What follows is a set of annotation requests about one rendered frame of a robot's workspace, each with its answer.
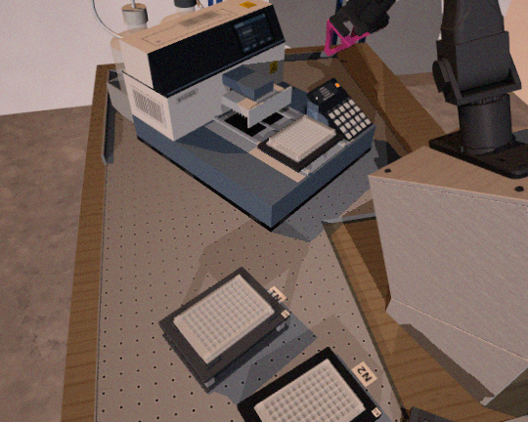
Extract white well plate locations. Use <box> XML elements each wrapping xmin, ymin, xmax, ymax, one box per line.
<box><xmin>266</xmin><ymin>114</ymin><xmax>336</xmax><ymax>162</ymax></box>
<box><xmin>254</xmin><ymin>359</ymin><xmax>365</xmax><ymax>422</ymax></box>
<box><xmin>173</xmin><ymin>274</ymin><xmax>275</xmax><ymax>364</ymax></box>

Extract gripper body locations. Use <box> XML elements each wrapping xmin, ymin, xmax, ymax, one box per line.
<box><xmin>329</xmin><ymin>0</ymin><xmax>395</xmax><ymax>37</ymax></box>

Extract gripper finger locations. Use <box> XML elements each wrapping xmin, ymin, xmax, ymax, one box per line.
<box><xmin>350</xmin><ymin>26</ymin><xmax>370</xmax><ymax>41</ymax></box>
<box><xmin>324</xmin><ymin>21</ymin><xmax>356</xmax><ymax>56</ymax></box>

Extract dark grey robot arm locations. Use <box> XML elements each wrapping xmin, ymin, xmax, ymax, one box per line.
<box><xmin>428</xmin><ymin>0</ymin><xmax>528</xmax><ymax>179</ymax></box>

